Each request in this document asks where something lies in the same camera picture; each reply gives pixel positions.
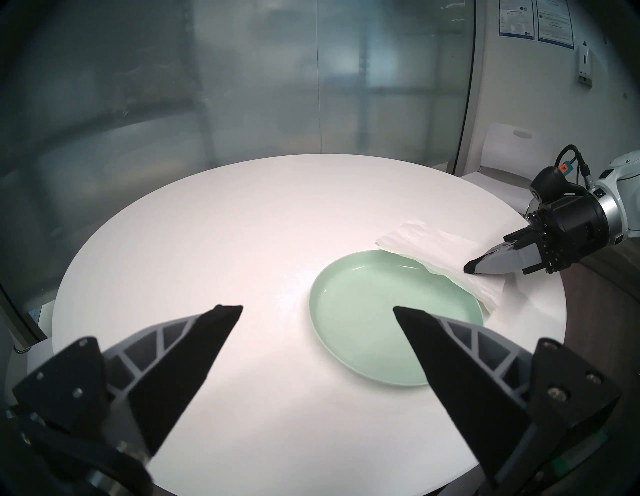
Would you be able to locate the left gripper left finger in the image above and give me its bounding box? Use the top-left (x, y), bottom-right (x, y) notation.
top-left (12, 304), bottom-right (244, 458)

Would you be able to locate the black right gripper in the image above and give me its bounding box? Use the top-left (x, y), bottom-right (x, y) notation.
top-left (463, 195), bottom-right (612, 276)

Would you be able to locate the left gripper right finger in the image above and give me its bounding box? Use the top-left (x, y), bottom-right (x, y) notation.
top-left (393, 306), bottom-right (622, 490)

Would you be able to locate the white paper napkin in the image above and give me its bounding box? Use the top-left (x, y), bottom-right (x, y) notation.
top-left (375, 220), bottom-right (507, 317)

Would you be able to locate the pale green plate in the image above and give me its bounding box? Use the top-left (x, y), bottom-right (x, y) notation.
top-left (308, 250), bottom-right (486, 388)

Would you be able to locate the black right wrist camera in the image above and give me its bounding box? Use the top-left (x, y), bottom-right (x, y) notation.
top-left (529, 166), bottom-right (588, 203)

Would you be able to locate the white chair with handle slot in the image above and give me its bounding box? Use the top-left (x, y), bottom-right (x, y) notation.
top-left (459, 122), bottom-right (558, 216)

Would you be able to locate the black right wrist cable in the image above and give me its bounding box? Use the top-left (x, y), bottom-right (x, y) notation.
top-left (554, 145), bottom-right (596, 191)

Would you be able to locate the white wall sanitizer dispenser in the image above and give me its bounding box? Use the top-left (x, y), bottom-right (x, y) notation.
top-left (575, 44), bottom-right (595, 90)

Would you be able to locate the blue framed wall poster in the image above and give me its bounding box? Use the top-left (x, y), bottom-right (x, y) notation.
top-left (536, 0), bottom-right (576, 50)
top-left (497, 0), bottom-right (536, 40)

